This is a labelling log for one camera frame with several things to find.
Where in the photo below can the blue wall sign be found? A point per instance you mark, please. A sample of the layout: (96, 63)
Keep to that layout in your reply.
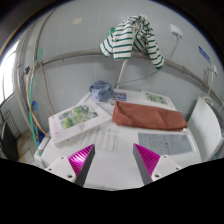
(204, 53)

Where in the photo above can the window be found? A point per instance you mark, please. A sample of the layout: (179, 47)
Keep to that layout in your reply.
(7, 78)

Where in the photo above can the blue-grey crumpled cloth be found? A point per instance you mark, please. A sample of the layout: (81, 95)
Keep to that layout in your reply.
(101, 90)

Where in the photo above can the white wall socket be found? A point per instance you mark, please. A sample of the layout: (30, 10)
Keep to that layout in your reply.
(176, 30)

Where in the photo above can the grey printed sheet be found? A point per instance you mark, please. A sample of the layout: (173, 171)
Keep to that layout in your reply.
(165, 143)

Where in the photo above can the white upright pipe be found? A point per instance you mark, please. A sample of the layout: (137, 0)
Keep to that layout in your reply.
(122, 73)

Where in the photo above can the metal wall tap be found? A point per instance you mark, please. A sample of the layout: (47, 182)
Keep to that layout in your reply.
(213, 69)

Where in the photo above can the grey wall pipe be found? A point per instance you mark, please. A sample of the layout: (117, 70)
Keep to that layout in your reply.
(76, 54)

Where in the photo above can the white printed paper sheet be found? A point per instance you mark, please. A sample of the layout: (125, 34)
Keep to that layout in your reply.
(106, 140)

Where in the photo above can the green-striped white garment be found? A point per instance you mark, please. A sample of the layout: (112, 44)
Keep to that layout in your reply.
(123, 43)

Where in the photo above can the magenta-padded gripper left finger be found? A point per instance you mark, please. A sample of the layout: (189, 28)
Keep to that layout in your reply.
(78, 161)

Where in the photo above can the brown towel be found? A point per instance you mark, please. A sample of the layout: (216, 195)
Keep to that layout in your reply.
(146, 116)

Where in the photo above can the landscape print board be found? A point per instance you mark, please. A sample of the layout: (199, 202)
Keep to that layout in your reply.
(76, 118)
(156, 98)

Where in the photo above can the colourful printed leaflet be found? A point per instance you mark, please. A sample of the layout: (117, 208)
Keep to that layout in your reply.
(120, 97)

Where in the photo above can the white washing machine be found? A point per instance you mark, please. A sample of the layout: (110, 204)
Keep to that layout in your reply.
(205, 126)

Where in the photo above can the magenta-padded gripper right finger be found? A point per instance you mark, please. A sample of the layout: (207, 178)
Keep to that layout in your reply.
(150, 161)

